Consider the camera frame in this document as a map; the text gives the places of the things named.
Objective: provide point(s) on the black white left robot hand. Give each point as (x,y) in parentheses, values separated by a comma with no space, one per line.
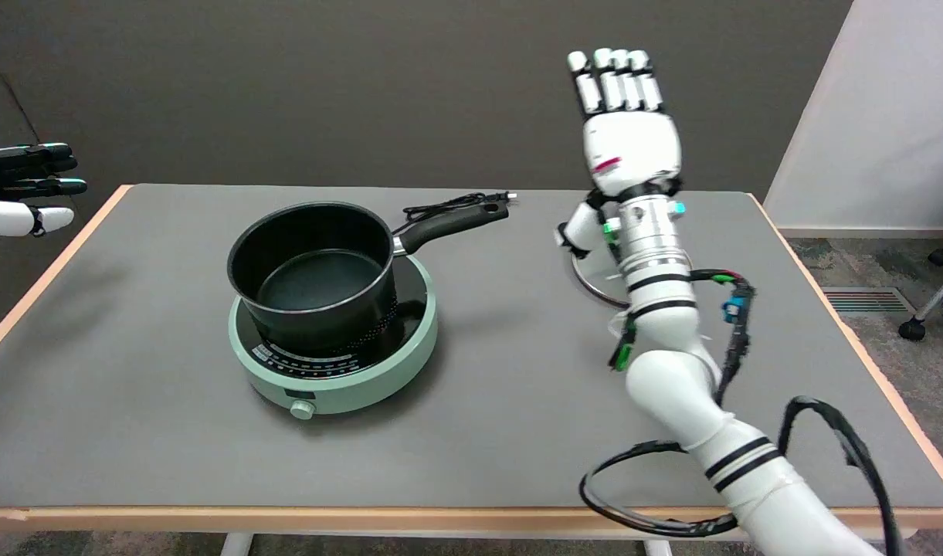
(15,216)

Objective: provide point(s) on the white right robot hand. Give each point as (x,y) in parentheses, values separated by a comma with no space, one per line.
(633,147)

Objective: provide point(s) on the glass pot lid steel rim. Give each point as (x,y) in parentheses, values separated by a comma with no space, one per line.
(598,279)

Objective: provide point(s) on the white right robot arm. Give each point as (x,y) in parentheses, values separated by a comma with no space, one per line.
(672,386)

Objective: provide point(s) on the black harness with blue connector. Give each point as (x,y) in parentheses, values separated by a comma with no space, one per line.
(737,309)

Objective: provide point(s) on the grey table mat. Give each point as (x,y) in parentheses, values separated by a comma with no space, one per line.
(517,386)

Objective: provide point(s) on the floor vent grille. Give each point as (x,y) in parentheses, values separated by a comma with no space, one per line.
(865,301)

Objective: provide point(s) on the office chair base with casters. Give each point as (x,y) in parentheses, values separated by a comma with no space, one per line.
(913,330)

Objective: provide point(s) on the green round induction cooker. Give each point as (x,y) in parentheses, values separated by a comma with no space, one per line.
(347,394)

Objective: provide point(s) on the white table leg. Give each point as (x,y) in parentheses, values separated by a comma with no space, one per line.
(235,545)
(657,548)

